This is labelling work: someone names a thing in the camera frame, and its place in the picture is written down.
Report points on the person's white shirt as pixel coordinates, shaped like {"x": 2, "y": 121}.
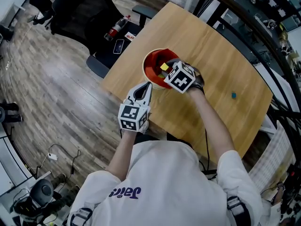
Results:
{"x": 164, "y": 182}

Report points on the teal cube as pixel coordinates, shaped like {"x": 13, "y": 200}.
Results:
{"x": 233, "y": 95}

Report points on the person's white shoe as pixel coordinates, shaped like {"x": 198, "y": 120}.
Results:
{"x": 144, "y": 126}

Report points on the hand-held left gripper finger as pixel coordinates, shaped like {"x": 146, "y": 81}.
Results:
{"x": 148, "y": 98}
{"x": 132, "y": 93}

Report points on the gray round device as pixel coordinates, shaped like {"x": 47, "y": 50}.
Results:
{"x": 42, "y": 192}

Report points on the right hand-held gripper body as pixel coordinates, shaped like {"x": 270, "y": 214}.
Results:
{"x": 181, "y": 79}

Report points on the red white card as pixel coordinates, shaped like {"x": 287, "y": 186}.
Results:
{"x": 130, "y": 35}

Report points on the white power strip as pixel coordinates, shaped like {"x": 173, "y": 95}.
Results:
{"x": 52, "y": 156}

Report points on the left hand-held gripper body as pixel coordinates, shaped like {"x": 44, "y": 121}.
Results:
{"x": 131, "y": 115}

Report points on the yellow cube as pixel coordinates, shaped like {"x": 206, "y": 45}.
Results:
{"x": 164, "y": 66}

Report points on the red label soda bottle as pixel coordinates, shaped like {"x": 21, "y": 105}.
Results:
{"x": 116, "y": 28}

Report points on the table with patterned cloth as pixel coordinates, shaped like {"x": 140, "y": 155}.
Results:
{"x": 275, "y": 154}

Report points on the red emergency stop button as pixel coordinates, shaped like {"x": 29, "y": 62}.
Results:
{"x": 292, "y": 173}

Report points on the person's black trouser leg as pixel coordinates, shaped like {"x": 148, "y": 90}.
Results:
{"x": 150, "y": 138}

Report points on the person's left forearm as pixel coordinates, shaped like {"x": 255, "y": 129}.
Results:
{"x": 120, "y": 156}

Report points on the black metal railing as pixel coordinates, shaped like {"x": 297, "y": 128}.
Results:
{"x": 215, "y": 13}

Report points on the cream bucket with orange liner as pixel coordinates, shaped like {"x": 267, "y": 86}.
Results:
{"x": 151, "y": 65}

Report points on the black smartphone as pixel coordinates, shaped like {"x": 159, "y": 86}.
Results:
{"x": 118, "y": 46}

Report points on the person's right forearm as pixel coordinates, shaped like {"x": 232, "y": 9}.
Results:
{"x": 211, "y": 126}

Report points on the black mesh office chair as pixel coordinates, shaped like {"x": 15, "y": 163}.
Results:
{"x": 77, "y": 8}

